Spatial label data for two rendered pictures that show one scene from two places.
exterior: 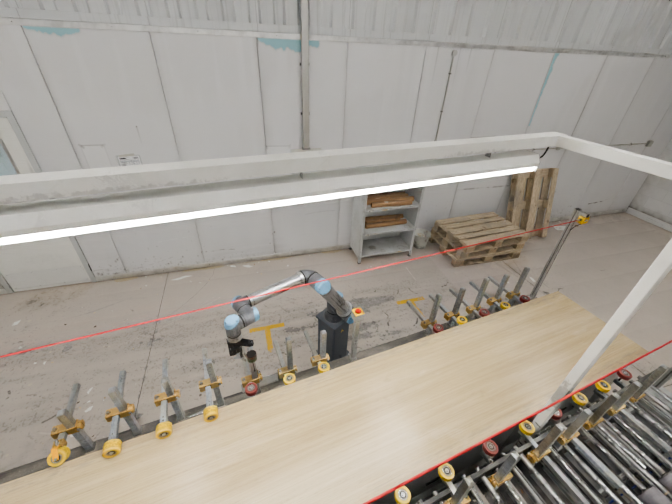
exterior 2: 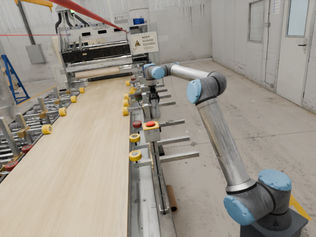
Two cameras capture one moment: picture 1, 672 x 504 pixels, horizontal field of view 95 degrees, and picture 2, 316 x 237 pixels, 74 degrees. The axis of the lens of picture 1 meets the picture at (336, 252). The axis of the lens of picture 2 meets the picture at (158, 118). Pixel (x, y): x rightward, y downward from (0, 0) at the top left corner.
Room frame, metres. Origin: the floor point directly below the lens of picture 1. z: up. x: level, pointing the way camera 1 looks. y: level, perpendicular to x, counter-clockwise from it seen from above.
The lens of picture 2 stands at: (1.93, -0.97, 1.61)
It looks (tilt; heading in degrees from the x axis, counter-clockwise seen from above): 23 degrees down; 111
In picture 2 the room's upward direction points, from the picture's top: 8 degrees counter-clockwise
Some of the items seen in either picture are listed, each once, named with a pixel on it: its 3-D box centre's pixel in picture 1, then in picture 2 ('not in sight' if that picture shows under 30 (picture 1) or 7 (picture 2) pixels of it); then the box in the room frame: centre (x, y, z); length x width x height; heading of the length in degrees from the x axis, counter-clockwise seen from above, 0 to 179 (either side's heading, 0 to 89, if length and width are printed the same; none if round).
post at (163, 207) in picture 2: (355, 339); (158, 177); (1.59, -0.18, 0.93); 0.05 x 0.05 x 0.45; 25
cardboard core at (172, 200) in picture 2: not in sight; (170, 197); (1.36, 0.57, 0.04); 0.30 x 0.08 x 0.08; 115
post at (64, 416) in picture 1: (79, 434); not in sight; (0.85, 1.42, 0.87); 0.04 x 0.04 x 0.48; 25
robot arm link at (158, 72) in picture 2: (248, 316); (157, 72); (1.40, 0.54, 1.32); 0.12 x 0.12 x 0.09; 43
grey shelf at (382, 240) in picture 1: (385, 209); not in sight; (4.18, -0.70, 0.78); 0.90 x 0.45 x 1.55; 108
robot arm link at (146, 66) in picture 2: (232, 326); (150, 71); (1.31, 0.61, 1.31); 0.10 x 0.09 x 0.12; 133
